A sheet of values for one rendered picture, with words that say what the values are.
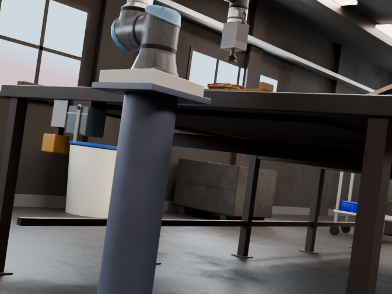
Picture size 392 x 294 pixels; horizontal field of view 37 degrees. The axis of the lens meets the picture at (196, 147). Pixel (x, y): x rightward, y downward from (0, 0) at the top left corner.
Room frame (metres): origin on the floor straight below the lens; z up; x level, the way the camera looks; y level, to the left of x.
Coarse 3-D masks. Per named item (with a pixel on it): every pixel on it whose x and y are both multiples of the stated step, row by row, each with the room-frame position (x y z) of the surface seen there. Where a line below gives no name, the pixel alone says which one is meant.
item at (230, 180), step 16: (192, 160) 6.97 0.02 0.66; (192, 176) 6.94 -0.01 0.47; (208, 176) 6.77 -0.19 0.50; (224, 176) 6.61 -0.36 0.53; (240, 176) 6.50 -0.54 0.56; (272, 176) 6.94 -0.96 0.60; (176, 192) 7.10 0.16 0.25; (192, 192) 6.92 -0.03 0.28; (208, 192) 6.75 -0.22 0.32; (224, 192) 6.59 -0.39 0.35; (240, 192) 6.53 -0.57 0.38; (256, 192) 6.74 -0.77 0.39; (272, 192) 6.97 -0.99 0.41; (192, 208) 7.13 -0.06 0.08; (208, 208) 6.73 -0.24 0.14; (224, 208) 6.56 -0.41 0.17; (240, 208) 6.56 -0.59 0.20; (256, 208) 6.77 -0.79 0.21
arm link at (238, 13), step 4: (232, 8) 2.24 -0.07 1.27; (236, 8) 2.23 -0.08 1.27; (240, 8) 2.23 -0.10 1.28; (232, 12) 2.24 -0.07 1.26; (236, 12) 2.23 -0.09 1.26; (240, 12) 2.23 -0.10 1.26; (244, 12) 2.23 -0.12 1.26; (228, 16) 2.26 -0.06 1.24; (232, 16) 2.24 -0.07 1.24; (236, 16) 2.23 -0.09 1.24; (240, 16) 2.23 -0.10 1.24
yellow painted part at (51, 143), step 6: (54, 132) 2.58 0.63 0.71; (60, 132) 2.57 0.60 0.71; (48, 138) 2.55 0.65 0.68; (54, 138) 2.52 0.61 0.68; (60, 138) 2.54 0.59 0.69; (66, 138) 2.56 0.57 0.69; (48, 144) 2.54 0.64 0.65; (54, 144) 2.52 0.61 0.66; (60, 144) 2.54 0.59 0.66; (66, 144) 2.57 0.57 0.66; (42, 150) 2.57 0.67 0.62; (48, 150) 2.54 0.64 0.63; (54, 150) 2.52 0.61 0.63; (60, 150) 2.54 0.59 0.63; (66, 150) 2.57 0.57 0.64
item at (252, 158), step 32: (256, 160) 4.33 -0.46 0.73; (320, 192) 5.12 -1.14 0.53; (32, 224) 2.94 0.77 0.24; (64, 224) 3.09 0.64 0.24; (96, 224) 3.25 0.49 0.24; (192, 224) 3.87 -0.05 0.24; (224, 224) 4.13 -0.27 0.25; (256, 224) 4.43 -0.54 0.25; (288, 224) 4.78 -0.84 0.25; (320, 224) 5.19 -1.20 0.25; (352, 224) 5.68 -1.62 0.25
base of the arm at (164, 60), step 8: (144, 48) 1.79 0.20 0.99; (152, 48) 1.77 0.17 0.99; (160, 48) 1.77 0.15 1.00; (168, 48) 1.78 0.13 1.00; (144, 56) 1.78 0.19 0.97; (152, 56) 1.77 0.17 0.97; (160, 56) 1.77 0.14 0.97; (168, 56) 1.78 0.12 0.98; (136, 64) 1.78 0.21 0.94; (144, 64) 1.76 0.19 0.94; (152, 64) 1.77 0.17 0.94; (160, 64) 1.76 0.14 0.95; (168, 64) 1.78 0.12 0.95; (168, 72) 1.77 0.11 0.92; (176, 72) 1.84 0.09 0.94
